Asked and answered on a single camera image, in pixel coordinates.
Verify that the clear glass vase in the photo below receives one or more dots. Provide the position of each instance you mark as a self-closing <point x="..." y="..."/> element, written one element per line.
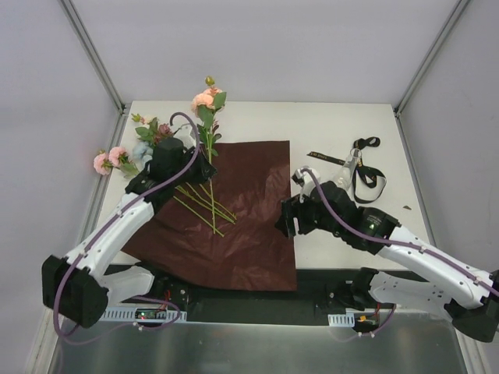
<point x="343" y="178"/>

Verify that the mauve artificial flower stem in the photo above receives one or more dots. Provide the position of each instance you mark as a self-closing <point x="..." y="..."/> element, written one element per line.
<point x="154" y="134"/>

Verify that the white cable duct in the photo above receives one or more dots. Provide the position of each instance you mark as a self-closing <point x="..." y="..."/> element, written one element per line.
<point x="146" y="315"/>
<point x="346" y="319"/>

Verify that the cream bud flower stem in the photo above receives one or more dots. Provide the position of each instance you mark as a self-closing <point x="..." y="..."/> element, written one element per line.
<point x="144" y="120"/>

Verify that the dark green printed ribbon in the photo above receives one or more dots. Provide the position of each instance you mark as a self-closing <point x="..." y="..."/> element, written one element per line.
<point x="372" y="178"/>

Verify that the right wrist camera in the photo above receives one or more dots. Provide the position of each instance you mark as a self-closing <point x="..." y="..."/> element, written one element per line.
<point x="303" y="177"/>

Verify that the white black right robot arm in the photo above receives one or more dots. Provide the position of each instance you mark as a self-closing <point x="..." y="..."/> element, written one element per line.
<point x="463" y="295"/>

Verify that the aluminium corner frame post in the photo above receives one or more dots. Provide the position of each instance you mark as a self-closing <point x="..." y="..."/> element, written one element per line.
<point x="431" y="55"/>

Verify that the right white cable duct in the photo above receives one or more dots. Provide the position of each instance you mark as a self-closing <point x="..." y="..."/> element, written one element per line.
<point x="346" y="319"/>

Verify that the left white cable duct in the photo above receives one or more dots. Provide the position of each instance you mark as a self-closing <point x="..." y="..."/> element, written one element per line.
<point x="146" y="315"/>

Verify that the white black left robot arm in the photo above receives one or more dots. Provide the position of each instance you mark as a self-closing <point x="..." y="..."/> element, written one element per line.
<point x="144" y="196"/>

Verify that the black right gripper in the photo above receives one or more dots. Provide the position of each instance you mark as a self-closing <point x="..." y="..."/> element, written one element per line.
<point x="294" y="215"/>

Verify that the pink artificial flower stem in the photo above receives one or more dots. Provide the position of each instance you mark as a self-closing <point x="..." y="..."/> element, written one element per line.
<point x="117" y="158"/>

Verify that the left aluminium frame post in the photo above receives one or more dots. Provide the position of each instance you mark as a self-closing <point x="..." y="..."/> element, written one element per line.
<point x="78" y="26"/>

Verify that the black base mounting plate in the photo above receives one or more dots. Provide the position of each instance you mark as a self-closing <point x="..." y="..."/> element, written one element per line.
<point x="318" y="293"/>

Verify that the red paper flower wrapping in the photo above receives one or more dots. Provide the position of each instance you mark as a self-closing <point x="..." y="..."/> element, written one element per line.
<point x="222" y="234"/>

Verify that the peach artificial flower stem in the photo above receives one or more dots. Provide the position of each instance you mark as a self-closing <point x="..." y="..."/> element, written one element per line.
<point x="205" y="106"/>

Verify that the light blue artificial flower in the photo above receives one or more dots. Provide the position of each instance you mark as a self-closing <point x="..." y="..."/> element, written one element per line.
<point x="142" y="153"/>

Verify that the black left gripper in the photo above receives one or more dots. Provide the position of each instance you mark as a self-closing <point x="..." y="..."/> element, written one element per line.
<point x="201" y="167"/>

